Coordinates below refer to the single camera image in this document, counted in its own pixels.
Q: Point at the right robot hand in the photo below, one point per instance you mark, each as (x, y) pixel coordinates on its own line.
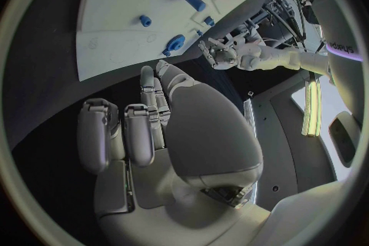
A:
(213, 135)

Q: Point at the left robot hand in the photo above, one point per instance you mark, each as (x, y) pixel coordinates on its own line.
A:
(222, 57)

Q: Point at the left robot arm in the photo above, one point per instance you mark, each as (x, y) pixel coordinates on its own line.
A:
(276, 59)

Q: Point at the blue tiny peg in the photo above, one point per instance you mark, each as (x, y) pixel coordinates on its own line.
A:
(199, 32)

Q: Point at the blue small block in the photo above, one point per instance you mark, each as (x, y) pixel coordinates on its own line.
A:
(209, 21)

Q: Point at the blue gear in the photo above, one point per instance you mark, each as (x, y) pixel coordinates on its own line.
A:
(176, 42)

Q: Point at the blue small plug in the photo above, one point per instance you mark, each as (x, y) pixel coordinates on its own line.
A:
(166, 52)

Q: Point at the blue long cylinder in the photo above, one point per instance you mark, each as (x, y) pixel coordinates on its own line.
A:
(193, 0)

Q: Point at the blue short peg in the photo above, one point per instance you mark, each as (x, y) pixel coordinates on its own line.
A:
(145, 20)

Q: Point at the glowing light bar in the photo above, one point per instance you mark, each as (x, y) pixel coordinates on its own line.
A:
(311, 107)

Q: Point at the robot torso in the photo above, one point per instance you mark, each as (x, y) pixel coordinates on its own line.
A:
(337, 24)

